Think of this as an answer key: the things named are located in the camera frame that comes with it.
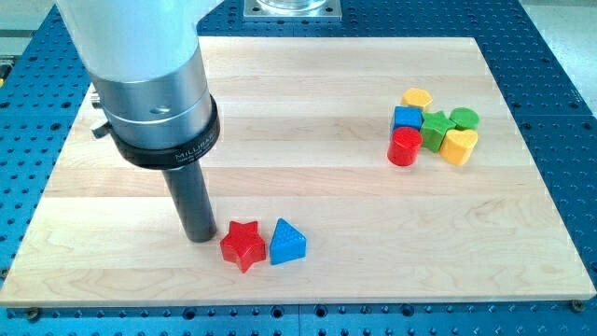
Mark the yellow heart block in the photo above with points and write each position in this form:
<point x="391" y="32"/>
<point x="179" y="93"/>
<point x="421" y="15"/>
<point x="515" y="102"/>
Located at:
<point x="457" y="146"/>

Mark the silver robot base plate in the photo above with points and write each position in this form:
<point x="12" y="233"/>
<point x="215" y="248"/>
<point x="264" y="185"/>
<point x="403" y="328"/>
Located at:
<point x="292" y="10"/>

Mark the green star block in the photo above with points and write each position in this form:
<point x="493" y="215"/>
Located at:
<point x="434" y="128"/>

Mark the red cylinder block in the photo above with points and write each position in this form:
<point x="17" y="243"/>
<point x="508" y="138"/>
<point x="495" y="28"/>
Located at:
<point x="405" y="143"/>

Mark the blue triangle block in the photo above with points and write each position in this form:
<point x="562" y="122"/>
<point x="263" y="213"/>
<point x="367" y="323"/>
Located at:
<point x="287" y="243"/>

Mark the blue cube block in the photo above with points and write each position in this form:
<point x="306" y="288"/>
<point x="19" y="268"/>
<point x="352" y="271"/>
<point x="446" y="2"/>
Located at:
<point x="406" y="116"/>

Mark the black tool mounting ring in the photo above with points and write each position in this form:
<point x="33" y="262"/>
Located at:
<point x="172" y="157"/>

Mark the light wooden board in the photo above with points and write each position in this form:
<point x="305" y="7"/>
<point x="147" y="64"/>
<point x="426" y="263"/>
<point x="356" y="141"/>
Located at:
<point x="304" y="133"/>

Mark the red star block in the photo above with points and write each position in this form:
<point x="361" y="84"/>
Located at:
<point x="243" y="245"/>

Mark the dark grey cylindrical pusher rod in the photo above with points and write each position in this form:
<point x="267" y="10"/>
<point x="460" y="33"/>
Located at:
<point x="189" y="193"/>

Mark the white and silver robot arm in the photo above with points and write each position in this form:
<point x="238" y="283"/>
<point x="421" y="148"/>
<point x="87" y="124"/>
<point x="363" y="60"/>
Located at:
<point x="144" y="59"/>

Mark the yellow hexagon block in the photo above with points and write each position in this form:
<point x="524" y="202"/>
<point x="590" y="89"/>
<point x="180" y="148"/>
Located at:
<point x="417" y="97"/>

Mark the green cylinder block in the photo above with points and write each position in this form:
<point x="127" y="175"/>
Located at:
<point x="465" y="118"/>

